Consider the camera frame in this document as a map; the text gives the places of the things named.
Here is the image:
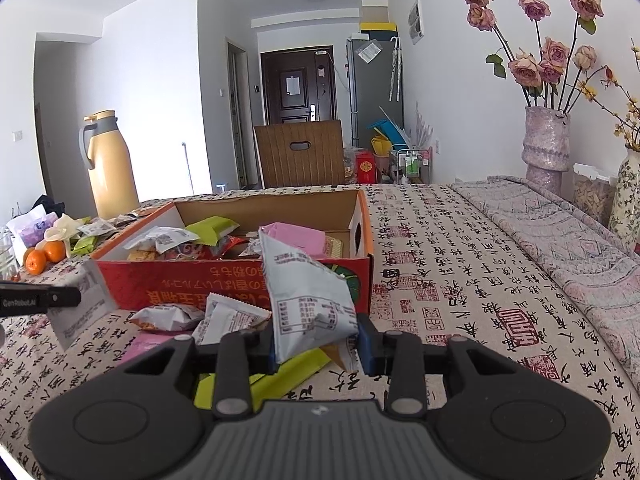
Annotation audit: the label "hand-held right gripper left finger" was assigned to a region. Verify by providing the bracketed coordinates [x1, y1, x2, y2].
[106, 322, 284, 420]

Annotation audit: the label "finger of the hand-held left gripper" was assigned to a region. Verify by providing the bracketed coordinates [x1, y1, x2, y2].
[46, 287, 82, 310]

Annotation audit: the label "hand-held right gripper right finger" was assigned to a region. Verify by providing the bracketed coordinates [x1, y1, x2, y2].
[357, 314, 526, 420]

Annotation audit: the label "green wafer packet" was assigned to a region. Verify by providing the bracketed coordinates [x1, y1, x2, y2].
[194, 346, 347, 409]
[184, 215, 241, 246]

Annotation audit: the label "red orange cardboard box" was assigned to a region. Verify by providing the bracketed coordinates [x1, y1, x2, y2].
[90, 188, 375, 314]

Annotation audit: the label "red orange snack bag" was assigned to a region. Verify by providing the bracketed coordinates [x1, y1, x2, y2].
[169, 237, 252, 261]

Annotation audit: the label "pink snack packet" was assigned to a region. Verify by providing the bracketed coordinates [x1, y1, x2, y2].
[127, 332, 176, 362]
[259, 222, 341, 256]

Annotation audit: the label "tan snack packet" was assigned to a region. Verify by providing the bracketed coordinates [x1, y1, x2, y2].
[324, 339, 359, 374]

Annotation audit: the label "orange fruit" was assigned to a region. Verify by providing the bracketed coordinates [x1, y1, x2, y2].
[24, 248, 49, 276]
[42, 239, 69, 264]

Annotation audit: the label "clear drinking glass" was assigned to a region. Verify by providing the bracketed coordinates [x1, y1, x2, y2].
[0, 227, 21, 282]

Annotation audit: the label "small green snack packet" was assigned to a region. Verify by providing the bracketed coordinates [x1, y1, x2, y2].
[69, 233, 104, 256]

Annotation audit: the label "purple tissue pack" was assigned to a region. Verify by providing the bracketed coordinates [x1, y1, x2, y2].
[9, 212, 59, 251]

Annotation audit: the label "white sachets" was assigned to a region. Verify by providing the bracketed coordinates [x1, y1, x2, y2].
[77, 219, 121, 239]

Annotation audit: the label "dark bag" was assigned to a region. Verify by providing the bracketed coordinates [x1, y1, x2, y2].
[32, 194, 66, 219]

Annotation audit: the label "white brown print packet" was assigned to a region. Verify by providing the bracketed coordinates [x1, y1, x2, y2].
[127, 303, 206, 334]

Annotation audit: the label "yellow thermos jug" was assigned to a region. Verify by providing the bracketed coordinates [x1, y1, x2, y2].
[78, 109, 140, 222]

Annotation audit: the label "red gift box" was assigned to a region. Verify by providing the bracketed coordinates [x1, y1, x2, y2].
[355, 150, 379, 184]

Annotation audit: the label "brown wooden chair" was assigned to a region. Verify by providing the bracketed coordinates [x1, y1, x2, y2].
[253, 119, 347, 190]

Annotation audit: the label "grey pink patterned blanket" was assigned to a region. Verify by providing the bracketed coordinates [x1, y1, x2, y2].
[449, 174, 640, 323]

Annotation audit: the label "blue plastic item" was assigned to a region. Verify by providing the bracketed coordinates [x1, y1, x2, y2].
[368, 118, 411, 144]

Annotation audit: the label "grey interior door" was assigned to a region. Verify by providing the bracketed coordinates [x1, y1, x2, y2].
[227, 42, 249, 189]

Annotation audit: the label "grey refrigerator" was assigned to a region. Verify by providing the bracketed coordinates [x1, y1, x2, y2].
[346, 34, 405, 149]

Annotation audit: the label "pink grey ribbed vase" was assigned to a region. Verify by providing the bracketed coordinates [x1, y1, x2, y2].
[522, 104, 571, 197]

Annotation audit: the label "dark brown entrance door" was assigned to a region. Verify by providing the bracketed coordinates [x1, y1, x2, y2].
[259, 44, 335, 127]

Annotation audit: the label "clear storage container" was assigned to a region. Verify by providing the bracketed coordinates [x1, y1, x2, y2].
[572, 162, 619, 222]

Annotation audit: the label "white folded umbrella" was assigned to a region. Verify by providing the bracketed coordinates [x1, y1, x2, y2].
[388, 35, 404, 102]

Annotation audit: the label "white floral vase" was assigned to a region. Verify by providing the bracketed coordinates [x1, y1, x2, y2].
[607, 148, 640, 254]

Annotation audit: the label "dried pink roses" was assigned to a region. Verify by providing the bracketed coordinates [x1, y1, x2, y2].
[460, 0, 607, 112]

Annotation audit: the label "mop handle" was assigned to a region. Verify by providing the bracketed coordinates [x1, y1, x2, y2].
[180, 140, 194, 196]

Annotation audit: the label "wire utility cart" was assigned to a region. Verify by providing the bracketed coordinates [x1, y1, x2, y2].
[388, 144, 434, 185]

